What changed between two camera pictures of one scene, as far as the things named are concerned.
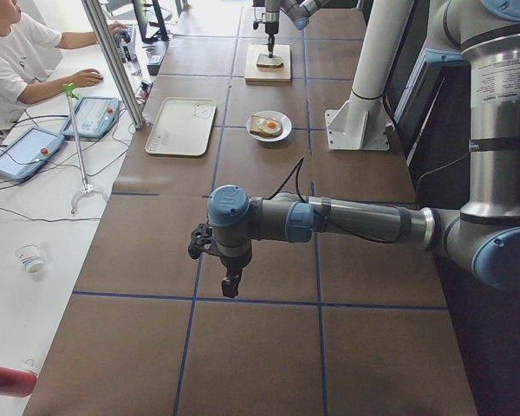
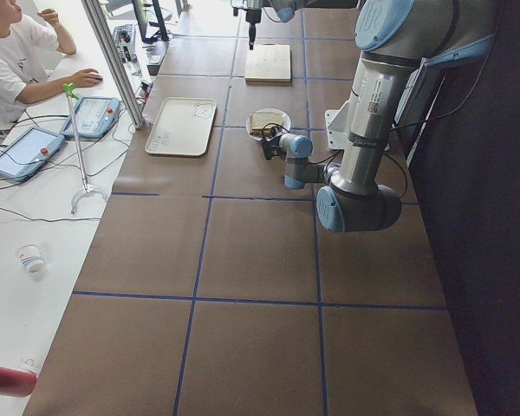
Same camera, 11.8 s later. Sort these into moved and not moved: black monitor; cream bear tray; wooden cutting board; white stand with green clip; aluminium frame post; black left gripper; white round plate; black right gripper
Moved: black left gripper; black right gripper
Not moved: white round plate; wooden cutting board; white stand with green clip; black monitor; aluminium frame post; cream bear tray
